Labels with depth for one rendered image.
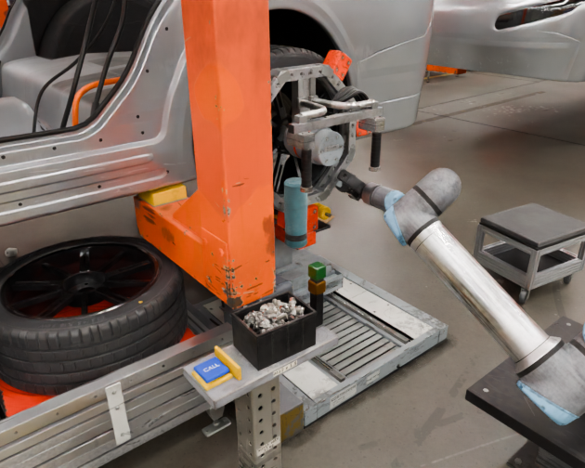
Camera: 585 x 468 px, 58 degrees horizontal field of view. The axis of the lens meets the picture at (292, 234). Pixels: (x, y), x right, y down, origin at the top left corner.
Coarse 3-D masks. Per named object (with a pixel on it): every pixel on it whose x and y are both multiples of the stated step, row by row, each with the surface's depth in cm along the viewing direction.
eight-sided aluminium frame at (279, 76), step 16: (320, 64) 195; (272, 80) 183; (288, 80) 186; (320, 80) 202; (336, 80) 200; (272, 96) 184; (352, 128) 214; (352, 144) 217; (352, 160) 220; (336, 176) 218; (320, 192) 215
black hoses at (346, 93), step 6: (342, 90) 196; (348, 90) 193; (354, 90) 192; (360, 90) 192; (336, 96) 195; (342, 96) 193; (348, 96) 192; (354, 96) 192; (360, 96) 195; (366, 96) 194; (330, 108) 194; (366, 108) 197
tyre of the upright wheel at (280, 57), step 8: (272, 48) 194; (280, 48) 193; (288, 48) 193; (296, 48) 195; (272, 56) 189; (280, 56) 191; (288, 56) 193; (296, 56) 195; (304, 56) 197; (312, 56) 200; (320, 56) 203; (272, 64) 189; (280, 64) 192; (288, 64) 194; (296, 64) 196; (304, 64) 198; (320, 176) 224
